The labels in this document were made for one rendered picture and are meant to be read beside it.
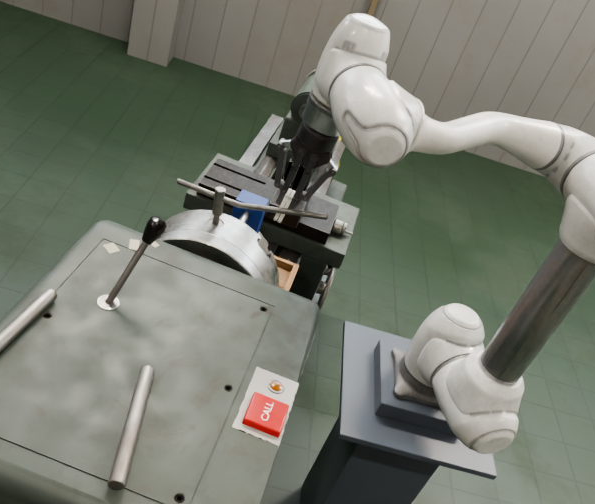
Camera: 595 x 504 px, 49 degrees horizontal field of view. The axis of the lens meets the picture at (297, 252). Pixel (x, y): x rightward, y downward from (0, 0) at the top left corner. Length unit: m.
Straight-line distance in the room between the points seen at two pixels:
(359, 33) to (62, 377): 0.71
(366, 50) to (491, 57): 4.12
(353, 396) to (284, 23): 3.66
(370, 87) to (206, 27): 4.20
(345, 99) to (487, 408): 0.86
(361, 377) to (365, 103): 1.07
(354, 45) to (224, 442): 0.65
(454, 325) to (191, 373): 0.84
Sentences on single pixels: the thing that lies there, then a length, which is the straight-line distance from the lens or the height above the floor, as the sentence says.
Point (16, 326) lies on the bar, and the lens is 1.07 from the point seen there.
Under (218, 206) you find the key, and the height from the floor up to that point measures 1.29.
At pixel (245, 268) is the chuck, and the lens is 1.35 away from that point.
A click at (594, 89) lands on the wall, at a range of 5.50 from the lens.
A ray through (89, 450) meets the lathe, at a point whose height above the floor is 1.25.
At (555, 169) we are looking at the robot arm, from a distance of 1.43.
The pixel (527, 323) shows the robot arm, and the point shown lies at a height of 1.26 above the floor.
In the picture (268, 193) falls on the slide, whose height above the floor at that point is 0.97.
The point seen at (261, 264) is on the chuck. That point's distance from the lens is 1.40.
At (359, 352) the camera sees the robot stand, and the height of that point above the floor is 0.75.
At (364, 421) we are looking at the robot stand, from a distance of 1.80.
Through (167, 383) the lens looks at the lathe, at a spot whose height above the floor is 1.25.
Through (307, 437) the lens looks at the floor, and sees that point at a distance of 2.68.
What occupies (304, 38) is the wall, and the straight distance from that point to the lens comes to 5.09.
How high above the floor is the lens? 2.05
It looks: 36 degrees down
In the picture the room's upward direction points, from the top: 21 degrees clockwise
